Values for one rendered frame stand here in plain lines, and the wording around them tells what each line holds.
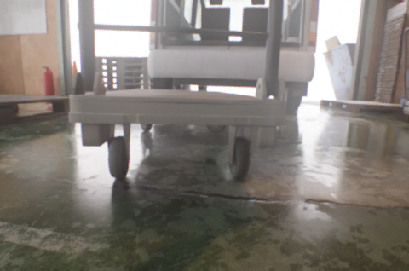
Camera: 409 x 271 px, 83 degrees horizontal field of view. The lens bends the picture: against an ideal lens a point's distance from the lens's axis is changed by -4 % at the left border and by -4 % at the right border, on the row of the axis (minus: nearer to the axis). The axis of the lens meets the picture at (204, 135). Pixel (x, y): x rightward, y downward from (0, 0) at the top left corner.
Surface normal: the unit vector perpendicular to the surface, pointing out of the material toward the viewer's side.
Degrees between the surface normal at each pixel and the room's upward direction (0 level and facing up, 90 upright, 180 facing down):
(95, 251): 0
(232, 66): 91
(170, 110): 90
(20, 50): 90
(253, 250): 0
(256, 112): 90
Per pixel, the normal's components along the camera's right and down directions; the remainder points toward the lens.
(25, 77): -0.15, 0.19
